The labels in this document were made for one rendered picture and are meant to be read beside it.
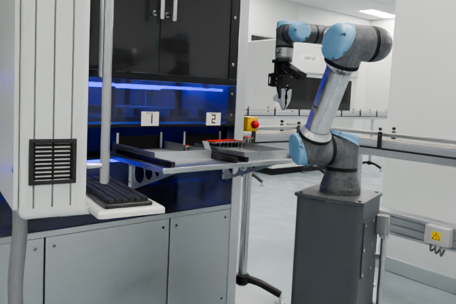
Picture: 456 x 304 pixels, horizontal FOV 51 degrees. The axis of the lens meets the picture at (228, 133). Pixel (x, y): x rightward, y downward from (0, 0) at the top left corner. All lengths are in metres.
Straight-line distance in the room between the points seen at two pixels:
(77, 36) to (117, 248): 1.05
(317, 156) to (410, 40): 1.76
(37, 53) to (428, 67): 2.51
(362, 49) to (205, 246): 1.24
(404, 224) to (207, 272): 1.06
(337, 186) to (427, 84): 1.60
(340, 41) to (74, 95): 0.79
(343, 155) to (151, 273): 0.99
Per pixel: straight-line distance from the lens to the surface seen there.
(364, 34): 1.55
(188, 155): 1.84
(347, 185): 1.80
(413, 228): 2.67
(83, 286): 2.06
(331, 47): 1.54
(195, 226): 2.26
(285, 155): 2.03
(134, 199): 1.41
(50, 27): 1.28
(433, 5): 3.31
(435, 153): 2.54
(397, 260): 3.45
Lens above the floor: 1.14
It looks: 5 degrees down
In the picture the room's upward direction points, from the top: 3 degrees clockwise
